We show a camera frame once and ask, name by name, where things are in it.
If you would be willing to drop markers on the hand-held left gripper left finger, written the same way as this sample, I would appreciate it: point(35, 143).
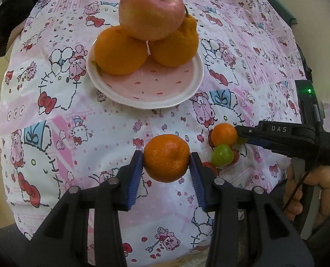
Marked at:
point(135, 178)

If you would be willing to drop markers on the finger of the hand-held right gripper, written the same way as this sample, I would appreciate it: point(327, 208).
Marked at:
point(251, 132)

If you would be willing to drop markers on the large round orange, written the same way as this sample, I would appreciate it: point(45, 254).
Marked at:
point(117, 51)

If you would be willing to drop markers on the red cherry tomato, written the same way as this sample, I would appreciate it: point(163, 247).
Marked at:
point(236, 155)
point(210, 167)

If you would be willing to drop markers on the small mandarin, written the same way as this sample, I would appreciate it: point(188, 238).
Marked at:
point(223, 135)
point(166, 158)

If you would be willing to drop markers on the grey cloth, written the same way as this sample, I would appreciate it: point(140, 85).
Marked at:
point(9, 247)

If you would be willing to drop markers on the teal bed frame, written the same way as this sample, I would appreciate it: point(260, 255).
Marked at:
point(288, 14)

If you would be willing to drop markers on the bumpy orange with stem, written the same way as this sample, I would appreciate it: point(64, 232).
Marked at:
point(176, 47)

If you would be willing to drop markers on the dark clothes pile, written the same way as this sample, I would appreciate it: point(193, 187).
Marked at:
point(307, 66)

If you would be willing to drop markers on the pink and black cloth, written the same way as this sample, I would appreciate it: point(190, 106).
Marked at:
point(3, 27)

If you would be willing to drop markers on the pink strawberry-print plate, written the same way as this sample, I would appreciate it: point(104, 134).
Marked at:
point(153, 89)

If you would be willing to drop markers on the pink cartoon-print blanket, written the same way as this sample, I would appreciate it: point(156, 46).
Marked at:
point(70, 116)

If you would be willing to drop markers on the person's right hand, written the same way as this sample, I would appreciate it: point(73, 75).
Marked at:
point(329, 192)

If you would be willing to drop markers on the red apple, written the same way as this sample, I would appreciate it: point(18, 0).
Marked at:
point(151, 8)

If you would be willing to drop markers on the small green fruit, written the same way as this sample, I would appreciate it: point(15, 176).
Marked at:
point(222, 155)

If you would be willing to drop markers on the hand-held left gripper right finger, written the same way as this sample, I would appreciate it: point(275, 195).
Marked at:
point(197, 180)

